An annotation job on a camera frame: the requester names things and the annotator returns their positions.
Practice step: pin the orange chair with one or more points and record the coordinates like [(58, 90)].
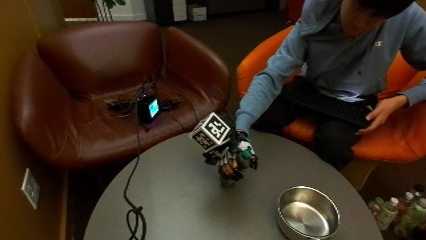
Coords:
[(395, 133)]

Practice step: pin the black laptop keyboard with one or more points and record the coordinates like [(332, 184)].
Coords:
[(333, 106)]

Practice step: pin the white marker cube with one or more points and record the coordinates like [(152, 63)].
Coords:
[(211, 131)]

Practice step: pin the the person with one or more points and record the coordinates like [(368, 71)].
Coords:
[(341, 56)]

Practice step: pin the steel bowl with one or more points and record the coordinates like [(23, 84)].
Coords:
[(308, 213)]

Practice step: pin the dark bottle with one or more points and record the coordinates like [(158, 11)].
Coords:
[(418, 190)]

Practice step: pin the small clear bottle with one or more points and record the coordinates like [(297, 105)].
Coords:
[(376, 204)]

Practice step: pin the red bottle with white cap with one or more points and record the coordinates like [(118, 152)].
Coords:
[(404, 202)]

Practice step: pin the black device with lit screen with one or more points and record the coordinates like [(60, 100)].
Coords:
[(148, 108)]

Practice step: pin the green bottle with white cap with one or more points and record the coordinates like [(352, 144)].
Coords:
[(410, 218), (385, 214)]

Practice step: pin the brown leather armchair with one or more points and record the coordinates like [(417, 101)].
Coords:
[(98, 83)]

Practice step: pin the white cardboard box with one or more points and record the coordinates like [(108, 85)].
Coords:
[(197, 13)]

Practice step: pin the white cabinet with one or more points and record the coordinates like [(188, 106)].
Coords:
[(179, 10)]

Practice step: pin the white planter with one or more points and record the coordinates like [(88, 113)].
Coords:
[(122, 10)]

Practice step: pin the white wall outlet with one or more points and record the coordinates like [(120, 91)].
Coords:
[(31, 188)]

